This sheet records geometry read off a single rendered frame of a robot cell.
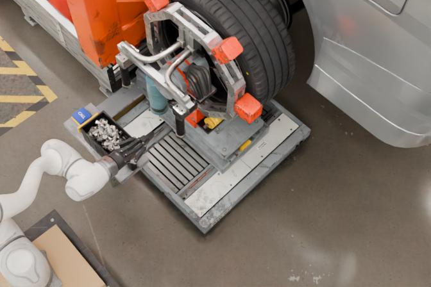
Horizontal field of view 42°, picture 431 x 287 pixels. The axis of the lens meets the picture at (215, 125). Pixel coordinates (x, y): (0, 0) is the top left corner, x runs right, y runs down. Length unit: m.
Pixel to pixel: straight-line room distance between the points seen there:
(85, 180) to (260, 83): 0.77
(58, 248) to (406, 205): 1.80
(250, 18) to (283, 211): 1.22
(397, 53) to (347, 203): 1.26
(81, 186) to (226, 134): 1.02
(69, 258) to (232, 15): 1.24
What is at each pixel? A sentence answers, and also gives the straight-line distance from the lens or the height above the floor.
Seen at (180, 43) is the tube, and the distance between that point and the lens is 2.25.
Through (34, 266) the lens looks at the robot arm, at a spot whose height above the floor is 0.66.
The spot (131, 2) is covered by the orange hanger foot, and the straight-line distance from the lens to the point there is 2.69.
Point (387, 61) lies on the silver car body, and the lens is 2.08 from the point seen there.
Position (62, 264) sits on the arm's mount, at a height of 0.40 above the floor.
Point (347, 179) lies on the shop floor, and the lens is 3.15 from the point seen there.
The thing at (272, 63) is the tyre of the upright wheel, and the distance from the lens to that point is 2.23.
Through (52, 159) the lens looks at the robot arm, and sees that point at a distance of 2.20.
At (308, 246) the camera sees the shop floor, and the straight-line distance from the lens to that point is 2.97.
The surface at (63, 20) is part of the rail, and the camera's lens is 3.22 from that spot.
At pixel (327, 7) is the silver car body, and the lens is 2.12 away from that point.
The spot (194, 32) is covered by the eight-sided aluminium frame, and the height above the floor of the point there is 1.12.
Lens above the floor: 2.78
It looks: 60 degrees down
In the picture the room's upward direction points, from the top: 3 degrees clockwise
